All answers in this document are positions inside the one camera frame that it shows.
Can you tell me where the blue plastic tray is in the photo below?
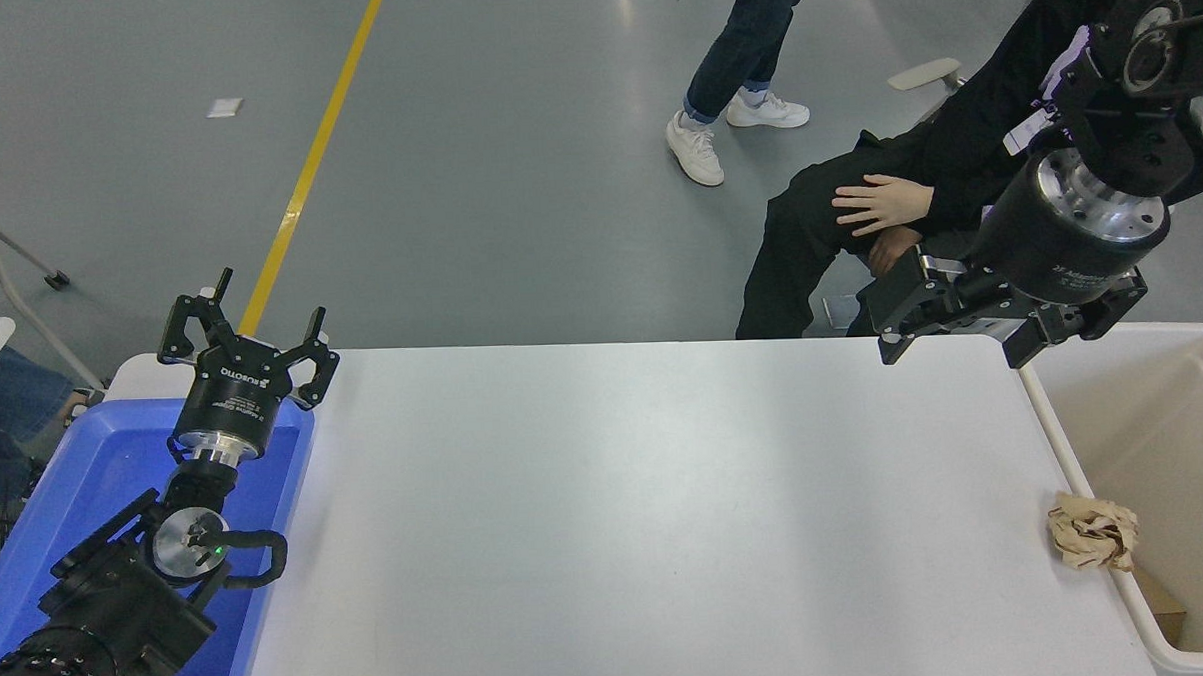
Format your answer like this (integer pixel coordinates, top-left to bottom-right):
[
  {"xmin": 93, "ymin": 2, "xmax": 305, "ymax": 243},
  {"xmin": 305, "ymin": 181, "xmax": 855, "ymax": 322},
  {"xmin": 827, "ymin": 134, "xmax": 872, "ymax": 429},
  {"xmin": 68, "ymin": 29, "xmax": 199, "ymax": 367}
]
[{"xmin": 0, "ymin": 393, "xmax": 326, "ymax": 676}]

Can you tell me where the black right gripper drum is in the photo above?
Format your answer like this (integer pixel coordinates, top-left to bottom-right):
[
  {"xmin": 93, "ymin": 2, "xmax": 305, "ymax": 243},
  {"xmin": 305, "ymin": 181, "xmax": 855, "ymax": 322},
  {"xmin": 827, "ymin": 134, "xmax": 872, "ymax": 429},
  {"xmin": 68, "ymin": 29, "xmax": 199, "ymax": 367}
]
[{"xmin": 962, "ymin": 155, "xmax": 1174, "ymax": 311}]

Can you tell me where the blue lanyard with white badge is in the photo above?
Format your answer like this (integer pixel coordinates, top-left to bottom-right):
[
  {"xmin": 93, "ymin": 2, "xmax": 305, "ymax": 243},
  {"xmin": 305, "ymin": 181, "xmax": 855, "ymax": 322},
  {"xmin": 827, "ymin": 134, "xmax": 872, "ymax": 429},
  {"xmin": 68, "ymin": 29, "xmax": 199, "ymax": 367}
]
[{"xmin": 1002, "ymin": 102, "xmax": 1064, "ymax": 157}]

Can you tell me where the grey folding chair frame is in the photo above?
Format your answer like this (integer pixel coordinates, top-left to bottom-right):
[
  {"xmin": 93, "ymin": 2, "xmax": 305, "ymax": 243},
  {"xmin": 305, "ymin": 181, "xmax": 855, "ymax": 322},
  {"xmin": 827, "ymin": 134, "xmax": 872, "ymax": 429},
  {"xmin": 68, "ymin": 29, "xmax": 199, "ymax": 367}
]
[{"xmin": 0, "ymin": 192, "xmax": 106, "ymax": 395}]

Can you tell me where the tan paper ball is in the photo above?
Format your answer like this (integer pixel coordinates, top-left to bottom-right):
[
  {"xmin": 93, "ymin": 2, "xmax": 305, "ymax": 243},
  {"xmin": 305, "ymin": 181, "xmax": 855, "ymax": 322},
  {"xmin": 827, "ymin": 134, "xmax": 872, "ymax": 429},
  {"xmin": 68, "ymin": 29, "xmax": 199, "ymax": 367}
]
[{"xmin": 1045, "ymin": 489, "xmax": 1141, "ymax": 576}]

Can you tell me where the person's right hand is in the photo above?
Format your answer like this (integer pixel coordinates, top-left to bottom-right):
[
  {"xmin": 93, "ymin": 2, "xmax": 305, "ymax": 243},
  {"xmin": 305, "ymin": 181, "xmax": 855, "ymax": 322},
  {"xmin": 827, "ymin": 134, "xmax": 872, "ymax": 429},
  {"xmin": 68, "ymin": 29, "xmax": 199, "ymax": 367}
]
[{"xmin": 866, "ymin": 225, "xmax": 926, "ymax": 277}]

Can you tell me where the large pale plastic bin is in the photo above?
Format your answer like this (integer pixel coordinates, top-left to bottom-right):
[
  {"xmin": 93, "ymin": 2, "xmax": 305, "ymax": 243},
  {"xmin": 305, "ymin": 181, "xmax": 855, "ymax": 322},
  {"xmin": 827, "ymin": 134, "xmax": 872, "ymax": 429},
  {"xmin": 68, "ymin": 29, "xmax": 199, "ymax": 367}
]
[{"xmin": 1016, "ymin": 319, "xmax": 1203, "ymax": 676}]

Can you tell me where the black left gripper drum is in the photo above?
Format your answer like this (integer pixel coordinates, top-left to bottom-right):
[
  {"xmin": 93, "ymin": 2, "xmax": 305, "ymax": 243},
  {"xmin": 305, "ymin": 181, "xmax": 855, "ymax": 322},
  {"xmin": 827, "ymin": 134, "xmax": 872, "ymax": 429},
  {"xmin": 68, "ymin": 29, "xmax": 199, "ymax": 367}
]
[{"xmin": 168, "ymin": 334, "xmax": 298, "ymax": 457}]

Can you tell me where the person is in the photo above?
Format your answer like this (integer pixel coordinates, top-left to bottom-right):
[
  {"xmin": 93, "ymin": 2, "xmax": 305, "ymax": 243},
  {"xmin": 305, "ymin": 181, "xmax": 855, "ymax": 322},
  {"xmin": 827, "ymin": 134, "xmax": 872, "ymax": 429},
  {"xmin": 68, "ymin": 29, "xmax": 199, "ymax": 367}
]
[
  {"xmin": 723, "ymin": 0, "xmax": 1203, "ymax": 341},
  {"xmin": 661, "ymin": 0, "xmax": 818, "ymax": 189},
  {"xmin": 0, "ymin": 340, "xmax": 108, "ymax": 505}
]

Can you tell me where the person's left hand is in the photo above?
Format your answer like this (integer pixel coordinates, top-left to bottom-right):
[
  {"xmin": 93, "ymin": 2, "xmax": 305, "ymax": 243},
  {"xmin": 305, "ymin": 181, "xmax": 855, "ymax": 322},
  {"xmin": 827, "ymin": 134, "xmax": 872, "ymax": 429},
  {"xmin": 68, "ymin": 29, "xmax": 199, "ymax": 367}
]
[{"xmin": 831, "ymin": 172, "xmax": 936, "ymax": 239}]

